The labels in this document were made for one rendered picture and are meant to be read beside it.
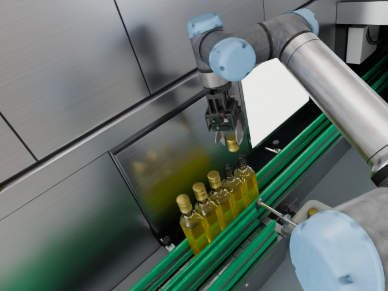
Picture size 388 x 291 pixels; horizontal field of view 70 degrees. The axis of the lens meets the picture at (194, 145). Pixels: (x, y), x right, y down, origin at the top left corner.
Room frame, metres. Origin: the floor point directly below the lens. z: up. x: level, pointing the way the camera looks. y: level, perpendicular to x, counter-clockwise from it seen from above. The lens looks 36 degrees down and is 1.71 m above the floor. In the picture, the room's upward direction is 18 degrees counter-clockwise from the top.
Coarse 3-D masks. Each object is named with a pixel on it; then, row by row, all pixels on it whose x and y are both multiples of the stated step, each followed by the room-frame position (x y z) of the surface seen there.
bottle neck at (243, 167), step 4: (236, 156) 0.66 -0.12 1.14; (240, 156) 0.66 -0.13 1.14; (244, 156) 0.64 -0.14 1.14; (236, 160) 0.65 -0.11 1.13; (240, 160) 0.63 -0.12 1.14; (244, 160) 0.64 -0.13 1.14; (240, 164) 0.63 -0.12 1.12; (244, 164) 0.63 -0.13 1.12; (240, 168) 0.64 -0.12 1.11; (244, 168) 0.63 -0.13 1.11
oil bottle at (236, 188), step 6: (234, 180) 0.61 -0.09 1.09; (240, 180) 0.61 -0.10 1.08; (222, 186) 0.62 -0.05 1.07; (228, 186) 0.60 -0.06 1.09; (234, 186) 0.59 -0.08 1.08; (240, 186) 0.60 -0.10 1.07; (234, 192) 0.59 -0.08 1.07; (240, 192) 0.60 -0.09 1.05; (234, 198) 0.58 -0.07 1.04; (240, 198) 0.59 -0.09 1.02; (246, 198) 0.61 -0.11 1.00; (234, 204) 0.58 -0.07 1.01; (240, 204) 0.59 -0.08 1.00; (246, 204) 0.60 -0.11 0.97; (240, 210) 0.59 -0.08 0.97
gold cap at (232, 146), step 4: (228, 136) 0.65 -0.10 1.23; (232, 136) 0.65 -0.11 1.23; (228, 140) 0.64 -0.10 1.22; (232, 140) 0.63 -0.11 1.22; (228, 144) 0.64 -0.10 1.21; (232, 144) 0.63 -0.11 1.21; (236, 144) 0.63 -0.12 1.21; (228, 148) 0.64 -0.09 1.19; (232, 148) 0.63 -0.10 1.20; (236, 148) 0.63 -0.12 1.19
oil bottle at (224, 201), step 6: (210, 192) 0.59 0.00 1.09; (222, 192) 0.58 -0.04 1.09; (228, 192) 0.58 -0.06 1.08; (210, 198) 0.58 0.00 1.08; (216, 198) 0.57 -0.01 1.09; (222, 198) 0.56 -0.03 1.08; (228, 198) 0.57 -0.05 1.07; (222, 204) 0.56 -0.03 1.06; (228, 204) 0.57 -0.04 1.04; (222, 210) 0.55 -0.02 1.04; (228, 210) 0.56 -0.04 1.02; (234, 210) 0.58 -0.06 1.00; (222, 216) 0.55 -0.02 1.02; (228, 216) 0.56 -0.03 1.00; (234, 216) 0.57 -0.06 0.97; (228, 222) 0.56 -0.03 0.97
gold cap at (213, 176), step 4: (212, 172) 0.60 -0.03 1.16; (216, 172) 0.59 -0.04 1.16; (208, 176) 0.59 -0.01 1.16; (212, 176) 0.58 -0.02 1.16; (216, 176) 0.58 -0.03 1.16; (212, 180) 0.57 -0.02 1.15; (216, 180) 0.57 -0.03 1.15; (220, 180) 0.58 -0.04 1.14; (212, 184) 0.57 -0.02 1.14; (216, 184) 0.57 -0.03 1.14; (220, 184) 0.58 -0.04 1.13; (212, 188) 0.58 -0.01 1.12; (216, 188) 0.57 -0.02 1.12
